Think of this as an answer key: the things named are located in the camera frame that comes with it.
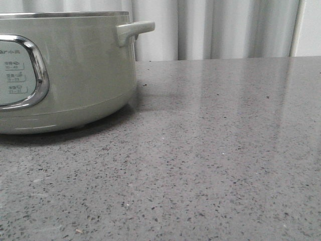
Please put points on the green electric cooking pot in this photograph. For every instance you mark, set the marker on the green electric cooking pot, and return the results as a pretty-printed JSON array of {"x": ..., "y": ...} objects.
[{"x": 61, "y": 70}]

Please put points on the white curtain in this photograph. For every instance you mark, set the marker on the white curtain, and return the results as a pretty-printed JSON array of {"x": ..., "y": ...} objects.
[{"x": 196, "y": 30}]

